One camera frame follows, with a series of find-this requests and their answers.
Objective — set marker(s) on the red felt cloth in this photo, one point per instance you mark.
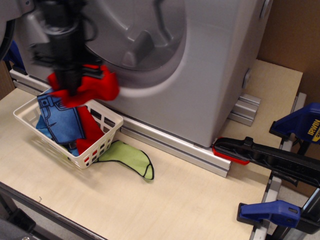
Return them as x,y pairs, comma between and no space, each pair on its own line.
106,89
92,131

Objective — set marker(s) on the red felt cloth in basket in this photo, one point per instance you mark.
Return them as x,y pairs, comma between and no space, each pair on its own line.
92,131

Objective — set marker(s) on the blue Irwin clamp upper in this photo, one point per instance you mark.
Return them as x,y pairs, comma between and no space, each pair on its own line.
304,123

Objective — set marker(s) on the blue clamp lower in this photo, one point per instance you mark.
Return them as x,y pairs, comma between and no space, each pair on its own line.
279,212

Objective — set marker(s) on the short aluminium profile block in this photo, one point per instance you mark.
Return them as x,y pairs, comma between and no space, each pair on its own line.
245,109

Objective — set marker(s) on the aluminium rail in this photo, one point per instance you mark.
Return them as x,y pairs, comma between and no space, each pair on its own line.
175,150

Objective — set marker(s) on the washing machine door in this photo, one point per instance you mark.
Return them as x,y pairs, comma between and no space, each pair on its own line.
10,10

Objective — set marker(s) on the white plastic basket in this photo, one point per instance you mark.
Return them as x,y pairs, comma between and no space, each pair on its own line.
81,133

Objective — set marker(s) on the grey toy washing machine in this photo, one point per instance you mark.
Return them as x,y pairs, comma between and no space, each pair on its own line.
181,64

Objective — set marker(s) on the black metal table frame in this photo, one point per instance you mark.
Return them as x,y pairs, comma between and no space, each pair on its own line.
22,218

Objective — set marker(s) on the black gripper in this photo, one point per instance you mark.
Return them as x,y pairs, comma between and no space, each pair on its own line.
66,53

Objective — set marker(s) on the blue felt jeans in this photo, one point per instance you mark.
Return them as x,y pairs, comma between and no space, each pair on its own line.
63,123

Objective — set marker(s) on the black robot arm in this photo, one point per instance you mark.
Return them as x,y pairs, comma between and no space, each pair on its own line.
68,30

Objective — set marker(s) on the light blue felt cloth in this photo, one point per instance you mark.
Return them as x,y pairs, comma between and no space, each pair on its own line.
42,127

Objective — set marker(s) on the green felt sock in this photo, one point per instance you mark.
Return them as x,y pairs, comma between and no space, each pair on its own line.
131,157

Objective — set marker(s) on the black red bar clamp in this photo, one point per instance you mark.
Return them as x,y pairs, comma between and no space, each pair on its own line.
283,164

